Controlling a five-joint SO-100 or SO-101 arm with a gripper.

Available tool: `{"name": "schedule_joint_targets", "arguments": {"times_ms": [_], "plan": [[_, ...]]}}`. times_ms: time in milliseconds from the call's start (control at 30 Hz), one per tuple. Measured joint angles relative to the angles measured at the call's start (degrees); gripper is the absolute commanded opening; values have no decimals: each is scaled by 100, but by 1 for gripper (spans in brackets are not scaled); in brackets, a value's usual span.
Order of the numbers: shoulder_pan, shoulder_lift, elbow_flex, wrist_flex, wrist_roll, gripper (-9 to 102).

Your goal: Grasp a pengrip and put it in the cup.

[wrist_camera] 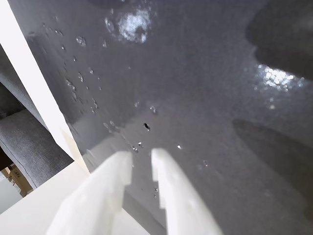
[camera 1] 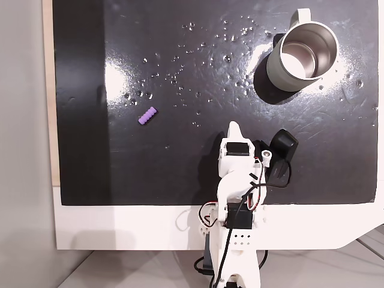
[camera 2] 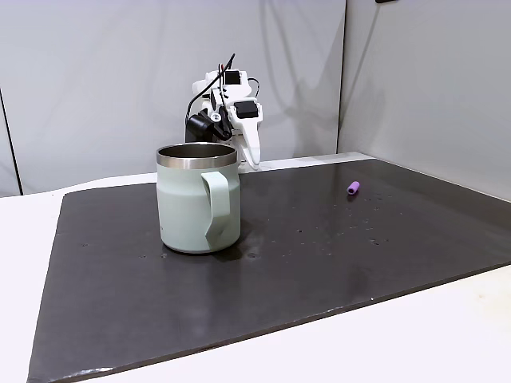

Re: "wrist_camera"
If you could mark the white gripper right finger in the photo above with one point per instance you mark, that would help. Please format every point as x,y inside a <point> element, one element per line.
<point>181,203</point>

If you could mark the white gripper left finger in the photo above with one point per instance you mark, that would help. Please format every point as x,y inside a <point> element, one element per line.
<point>97,195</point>

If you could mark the brown cardboard box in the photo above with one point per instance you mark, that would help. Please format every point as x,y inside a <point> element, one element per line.
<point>17,176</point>

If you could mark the grey fabric sofa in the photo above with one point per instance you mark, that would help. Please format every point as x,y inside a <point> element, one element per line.
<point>24,137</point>

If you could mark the black rubber table mat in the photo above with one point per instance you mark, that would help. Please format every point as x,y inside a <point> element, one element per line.
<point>195,98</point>

